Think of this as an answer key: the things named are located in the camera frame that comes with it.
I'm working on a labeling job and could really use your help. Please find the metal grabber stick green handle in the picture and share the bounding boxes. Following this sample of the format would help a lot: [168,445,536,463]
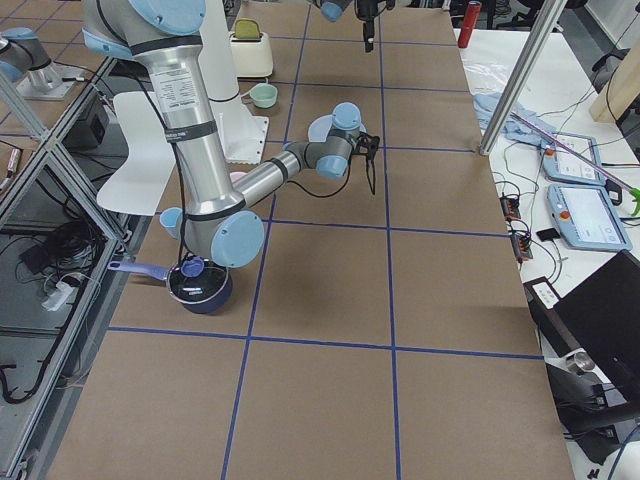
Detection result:
[510,112,640,216]

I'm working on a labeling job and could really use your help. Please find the clear plastic bag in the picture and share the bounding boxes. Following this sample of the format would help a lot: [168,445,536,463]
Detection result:
[460,50,511,94]

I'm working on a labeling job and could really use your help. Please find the black laptop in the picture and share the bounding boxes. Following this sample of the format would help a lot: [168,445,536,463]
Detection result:
[525,250,639,390]

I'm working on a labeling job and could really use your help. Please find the pink bowl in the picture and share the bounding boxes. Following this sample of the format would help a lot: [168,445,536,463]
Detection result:
[230,171,246,183]

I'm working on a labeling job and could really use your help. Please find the blue plate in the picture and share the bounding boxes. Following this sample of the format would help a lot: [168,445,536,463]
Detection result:
[307,114,333,143]

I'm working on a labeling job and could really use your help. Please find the aluminium frame post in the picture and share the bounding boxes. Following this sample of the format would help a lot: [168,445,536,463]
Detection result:
[479,0,566,156]

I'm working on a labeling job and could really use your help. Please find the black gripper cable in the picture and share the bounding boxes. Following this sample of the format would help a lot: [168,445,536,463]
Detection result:
[287,134,379,198]

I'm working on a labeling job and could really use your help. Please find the cream toaster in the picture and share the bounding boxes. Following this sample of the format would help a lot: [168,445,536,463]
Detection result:
[229,18,274,78]

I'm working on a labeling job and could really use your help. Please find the light blue cup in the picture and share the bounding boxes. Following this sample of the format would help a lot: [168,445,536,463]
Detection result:
[159,207,183,240]

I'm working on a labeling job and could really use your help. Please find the green bowl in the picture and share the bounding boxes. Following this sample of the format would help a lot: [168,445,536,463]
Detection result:
[249,83,278,109]

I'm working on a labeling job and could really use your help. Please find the upper teach pendant tablet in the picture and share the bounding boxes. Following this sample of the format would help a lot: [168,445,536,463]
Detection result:
[547,183,633,252]

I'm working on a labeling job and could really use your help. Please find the blue cloth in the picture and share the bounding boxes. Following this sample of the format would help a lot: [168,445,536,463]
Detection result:
[473,92,558,146]

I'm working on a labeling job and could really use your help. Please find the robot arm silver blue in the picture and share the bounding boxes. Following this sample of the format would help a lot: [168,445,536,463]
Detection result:
[83,1,379,268]
[310,0,396,53]

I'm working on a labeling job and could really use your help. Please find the dark blue pot with lid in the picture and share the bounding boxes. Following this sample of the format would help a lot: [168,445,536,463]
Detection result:
[108,256,233,314]

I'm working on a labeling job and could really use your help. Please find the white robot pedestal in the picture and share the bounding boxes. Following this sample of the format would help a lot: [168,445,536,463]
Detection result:
[198,0,269,164]

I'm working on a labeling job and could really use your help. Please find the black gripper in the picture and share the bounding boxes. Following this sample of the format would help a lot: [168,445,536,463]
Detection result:
[357,132,380,163]
[354,0,394,53]

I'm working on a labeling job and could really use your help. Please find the red cylinder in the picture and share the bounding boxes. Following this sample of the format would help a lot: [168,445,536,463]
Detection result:
[457,1,482,49]

